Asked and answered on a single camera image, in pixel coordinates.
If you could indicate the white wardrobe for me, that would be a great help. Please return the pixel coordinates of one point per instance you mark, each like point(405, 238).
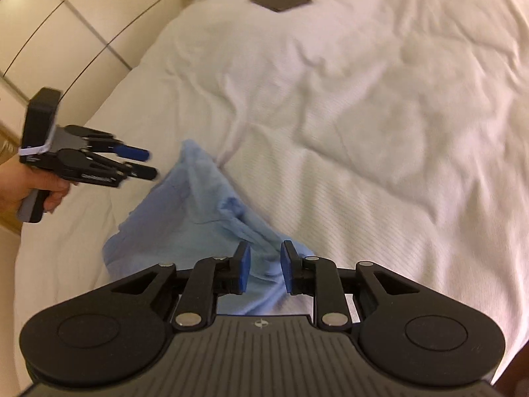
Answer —
point(83, 48)

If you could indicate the person's left hand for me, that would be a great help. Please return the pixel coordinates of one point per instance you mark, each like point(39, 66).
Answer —
point(18, 180)

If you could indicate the white bed duvet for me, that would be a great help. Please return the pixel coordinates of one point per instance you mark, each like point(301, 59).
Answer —
point(394, 131)

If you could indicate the blue t-shirt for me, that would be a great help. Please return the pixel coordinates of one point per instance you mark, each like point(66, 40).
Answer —
point(195, 213)

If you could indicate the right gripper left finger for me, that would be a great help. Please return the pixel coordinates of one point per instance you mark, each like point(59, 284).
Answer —
point(210, 279)

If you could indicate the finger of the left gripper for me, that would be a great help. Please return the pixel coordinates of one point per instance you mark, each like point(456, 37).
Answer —
point(138, 171)
point(128, 152)

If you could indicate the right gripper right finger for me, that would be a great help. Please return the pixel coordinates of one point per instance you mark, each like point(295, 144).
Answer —
point(318, 278)

